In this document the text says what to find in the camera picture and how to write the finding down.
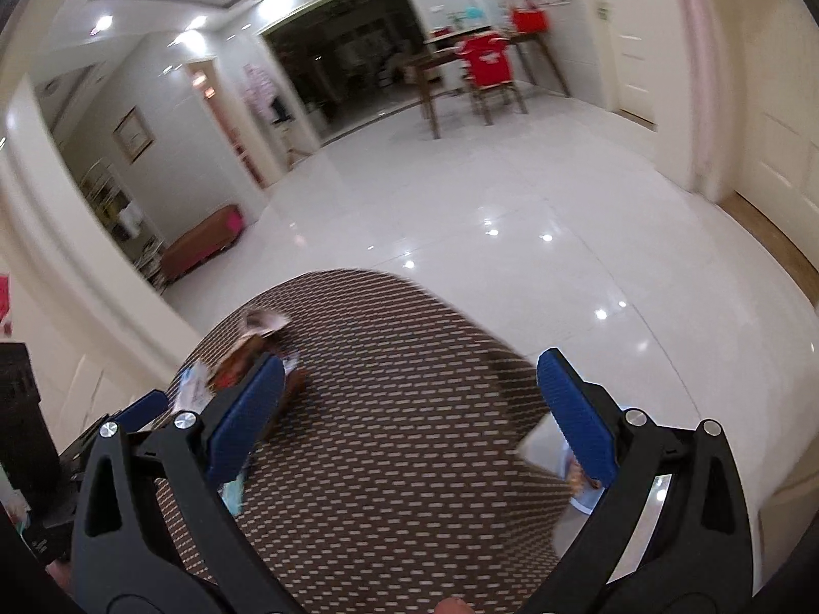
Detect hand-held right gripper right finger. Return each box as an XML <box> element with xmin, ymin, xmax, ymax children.
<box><xmin>518</xmin><ymin>348</ymin><xmax>753</xmax><ymax>614</ymax></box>

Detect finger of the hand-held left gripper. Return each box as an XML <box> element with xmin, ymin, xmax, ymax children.
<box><xmin>117</xmin><ymin>389</ymin><xmax>169</xmax><ymax>434</ymax></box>

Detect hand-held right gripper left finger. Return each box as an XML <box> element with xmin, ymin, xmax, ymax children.
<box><xmin>72</xmin><ymin>353</ymin><xmax>308</xmax><ymax>614</ymax></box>

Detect white and blue packet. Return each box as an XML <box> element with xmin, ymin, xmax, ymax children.
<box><xmin>518</xmin><ymin>419</ymin><xmax>606</xmax><ymax>516</ymax></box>

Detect printed white paper sheet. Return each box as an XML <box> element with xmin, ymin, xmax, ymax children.
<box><xmin>169</xmin><ymin>361</ymin><xmax>212</xmax><ymax>413</ymax></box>

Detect brown paper bag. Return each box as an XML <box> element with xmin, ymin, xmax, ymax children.
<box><xmin>211</xmin><ymin>336</ymin><xmax>307</xmax><ymax>410</ymax></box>

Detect brown dotted tablecloth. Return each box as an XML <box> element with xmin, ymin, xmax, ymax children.
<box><xmin>150</xmin><ymin>269</ymin><xmax>577</xmax><ymax>614</ymax></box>

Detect brown padded bench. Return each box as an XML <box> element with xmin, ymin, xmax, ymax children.
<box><xmin>159</xmin><ymin>205</ymin><xmax>245</xmax><ymax>286</ymax></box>

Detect white shoe rack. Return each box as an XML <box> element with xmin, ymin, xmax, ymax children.
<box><xmin>80</xmin><ymin>160</ymin><xmax>170</xmax><ymax>295</ymax></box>

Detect wooden chair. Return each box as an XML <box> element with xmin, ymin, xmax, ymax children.
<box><xmin>464</xmin><ymin>38</ymin><xmax>529</xmax><ymax>125</ymax></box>

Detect pink hanging jacket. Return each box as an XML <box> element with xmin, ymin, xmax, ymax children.
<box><xmin>246</xmin><ymin>67</ymin><xmax>279</xmax><ymax>122</ymax></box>

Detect white panel door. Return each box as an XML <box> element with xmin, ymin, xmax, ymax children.
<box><xmin>736</xmin><ymin>0</ymin><xmax>819</xmax><ymax>244</ymax></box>
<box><xmin>605</xmin><ymin>0</ymin><xmax>660</xmax><ymax>125</ymax></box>

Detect red shirt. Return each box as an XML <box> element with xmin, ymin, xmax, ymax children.
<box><xmin>456</xmin><ymin>35</ymin><xmax>516</xmax><ymax>87</ymax></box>

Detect wooden dining table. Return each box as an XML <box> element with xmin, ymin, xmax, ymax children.
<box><xmin>397</xmin><ymin>32</ymin><xmax>570</xmax><ymax>140</ymax></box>

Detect red tote bag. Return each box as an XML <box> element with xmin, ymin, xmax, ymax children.
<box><xmin>510</xmin><ymin>0</ymin><xmax>551</xmax><ymax>33</ymax></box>

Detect framed wall picture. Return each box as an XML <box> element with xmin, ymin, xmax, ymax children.
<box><xmin>114</xmin><ymin>106</ymin><xmax>155</xmax><ymax>164</ymax></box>

